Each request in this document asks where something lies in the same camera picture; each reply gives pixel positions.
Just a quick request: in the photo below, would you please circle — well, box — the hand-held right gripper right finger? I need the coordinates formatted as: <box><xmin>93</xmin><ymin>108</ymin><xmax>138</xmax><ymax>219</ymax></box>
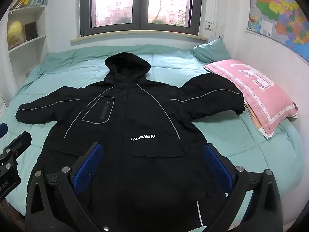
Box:
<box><xmin>203</xmin><ymin>143</ymin><xmax>283</xmax><ymax>232</ymax></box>

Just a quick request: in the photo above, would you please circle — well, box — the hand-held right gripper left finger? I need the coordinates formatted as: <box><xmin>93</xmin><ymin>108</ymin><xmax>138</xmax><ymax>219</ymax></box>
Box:
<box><xmin>25</xmin><ymin>142</ymin><xmax>109</xmax><ymax>232</ymax></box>

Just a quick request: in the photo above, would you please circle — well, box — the black hooded jacket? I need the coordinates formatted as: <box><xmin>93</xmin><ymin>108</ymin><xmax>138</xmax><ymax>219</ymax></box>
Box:
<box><xmin>16</xmin><ymin>52</ymin><xmax>245</xmax><ymax>232</ymax></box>

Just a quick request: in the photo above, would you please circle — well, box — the mint green quilt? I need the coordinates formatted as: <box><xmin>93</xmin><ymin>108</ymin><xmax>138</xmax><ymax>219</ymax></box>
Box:
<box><xmin>0</xmin><ymin>45</ymin><xmax>305</xmax><ymax>223</ymax></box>

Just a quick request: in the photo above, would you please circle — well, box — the white bookshelf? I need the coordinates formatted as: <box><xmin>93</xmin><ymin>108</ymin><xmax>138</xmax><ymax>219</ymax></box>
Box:
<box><xmin>0</xmin><ymin>0</ymin><xmax>51</xmax><ymax>110</ymax></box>

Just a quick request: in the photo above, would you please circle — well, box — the pink printed pillow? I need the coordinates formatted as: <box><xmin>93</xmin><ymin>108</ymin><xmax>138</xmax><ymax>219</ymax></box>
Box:
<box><xmin>203</xmin><ymin>58</ymin><xmax>298</xmax><ymax>139</ymax></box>

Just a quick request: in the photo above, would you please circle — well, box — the yellow plush toy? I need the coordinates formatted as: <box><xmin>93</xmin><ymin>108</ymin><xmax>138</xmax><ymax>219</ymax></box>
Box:
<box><xmin>7</xmin><ymin>20</ymin><xmax>24</xmax><ymax>50</ymax></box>

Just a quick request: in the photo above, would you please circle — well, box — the black box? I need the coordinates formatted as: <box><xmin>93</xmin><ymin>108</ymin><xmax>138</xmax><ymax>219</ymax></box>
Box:
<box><xmin>24</xmin><ymin>21</ymin><xmax>39</xmax><ymax>40</ymax></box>

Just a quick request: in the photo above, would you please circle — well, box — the mint green pillow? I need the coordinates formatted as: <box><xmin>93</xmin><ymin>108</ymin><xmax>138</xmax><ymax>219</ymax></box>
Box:
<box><xmin>192</xmin><ymin>39</ymin><xmax>231</xmax><ymax>64</ymax></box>

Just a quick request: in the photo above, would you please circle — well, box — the beige windowsill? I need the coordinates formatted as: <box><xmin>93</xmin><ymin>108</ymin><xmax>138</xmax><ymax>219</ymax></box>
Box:
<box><xmin>70</xmin><ymin>30</ymin><xmax>208</xmax><ymax>44</ymax></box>

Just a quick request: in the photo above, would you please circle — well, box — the dark framed window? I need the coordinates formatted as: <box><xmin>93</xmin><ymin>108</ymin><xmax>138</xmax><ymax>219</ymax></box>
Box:
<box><xmin>80</xmin><ymin>0</ymin><xmax>203</xmax><ymax>36</ymax></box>

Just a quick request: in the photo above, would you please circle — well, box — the colourful wall map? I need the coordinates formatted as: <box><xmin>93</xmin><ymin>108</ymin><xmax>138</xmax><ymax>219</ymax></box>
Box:
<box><xmin>246</xmin><ymin>0</ymin><xmax>309</xmax><ymax>66</ymax></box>

